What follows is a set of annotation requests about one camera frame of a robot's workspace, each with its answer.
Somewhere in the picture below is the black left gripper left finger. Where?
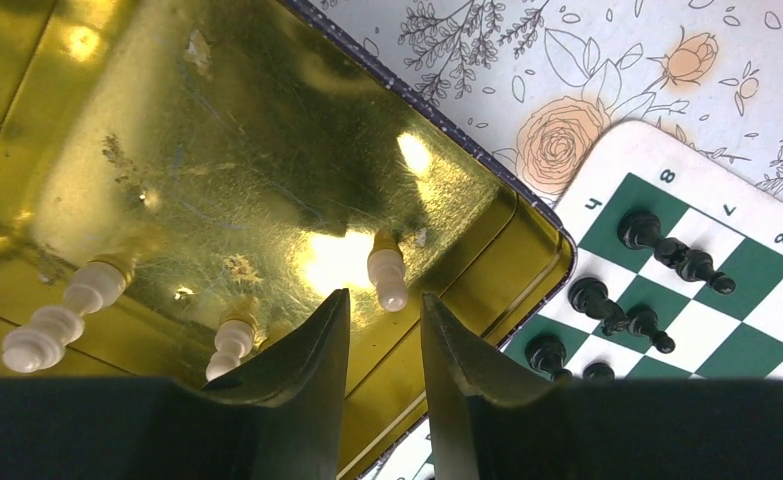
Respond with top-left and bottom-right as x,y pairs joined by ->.
0,289 -> 350,479

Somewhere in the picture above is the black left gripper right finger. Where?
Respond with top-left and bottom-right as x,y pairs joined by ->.
421,293 -> 783,479

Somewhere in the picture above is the cream queen chess piece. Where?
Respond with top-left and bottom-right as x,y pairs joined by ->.
1,255 -> 134,374

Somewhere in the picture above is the black chess piece h8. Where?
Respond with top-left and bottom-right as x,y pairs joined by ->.
617,210 -> 689,269

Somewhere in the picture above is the green white chess board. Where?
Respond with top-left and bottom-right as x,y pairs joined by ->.
378,121 -> 783,479

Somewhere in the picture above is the black bishop f8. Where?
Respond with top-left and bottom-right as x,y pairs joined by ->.
525,334 -> 573,382

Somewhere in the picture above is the black piece e8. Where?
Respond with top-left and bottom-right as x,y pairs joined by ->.
582,361 -> 616,380

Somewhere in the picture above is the black knight g8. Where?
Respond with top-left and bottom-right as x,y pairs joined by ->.
567,277 -> 629,336

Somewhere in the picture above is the black pawn g7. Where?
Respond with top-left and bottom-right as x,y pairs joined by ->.
627,305 -> 676,354

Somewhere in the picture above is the black pawn h7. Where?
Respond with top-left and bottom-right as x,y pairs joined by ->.
675,249 -> 736,295

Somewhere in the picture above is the left gold tin box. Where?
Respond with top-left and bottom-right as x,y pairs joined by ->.
0,1 -> 574,479

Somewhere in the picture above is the floral table mat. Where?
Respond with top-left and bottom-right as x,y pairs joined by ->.
319,1 -> 783,201

